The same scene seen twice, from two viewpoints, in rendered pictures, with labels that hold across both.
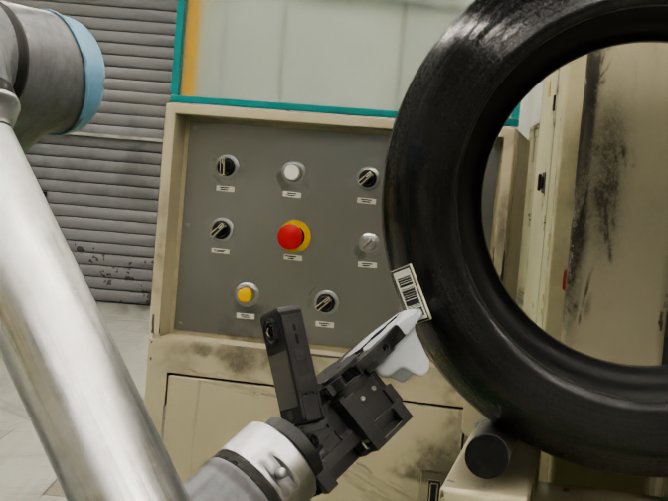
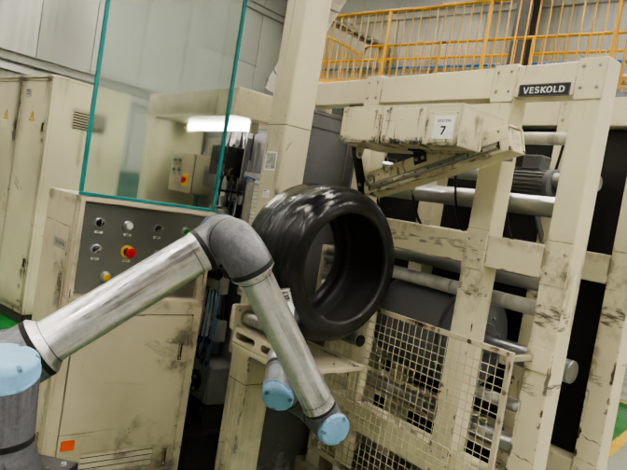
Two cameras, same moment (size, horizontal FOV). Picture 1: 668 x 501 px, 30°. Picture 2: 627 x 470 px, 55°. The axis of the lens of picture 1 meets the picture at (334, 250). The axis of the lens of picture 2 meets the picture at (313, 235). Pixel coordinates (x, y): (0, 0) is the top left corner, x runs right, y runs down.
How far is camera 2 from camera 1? 1.42 m
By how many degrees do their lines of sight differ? 51
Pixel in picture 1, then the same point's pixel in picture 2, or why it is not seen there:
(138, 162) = not seen: outside the picture
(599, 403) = (330, 324)
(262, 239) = (114, 253)
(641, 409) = (340, 324)
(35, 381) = (296, 351)
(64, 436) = (304, 366)
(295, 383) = not seen: hidden behind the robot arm
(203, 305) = (85, 282)
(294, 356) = not seen: hidden behind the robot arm
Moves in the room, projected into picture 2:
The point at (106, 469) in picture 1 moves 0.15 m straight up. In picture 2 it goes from (314, 373) to (324, 317)
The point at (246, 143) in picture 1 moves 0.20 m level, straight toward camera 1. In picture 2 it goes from (108, 213) to (144, 221)
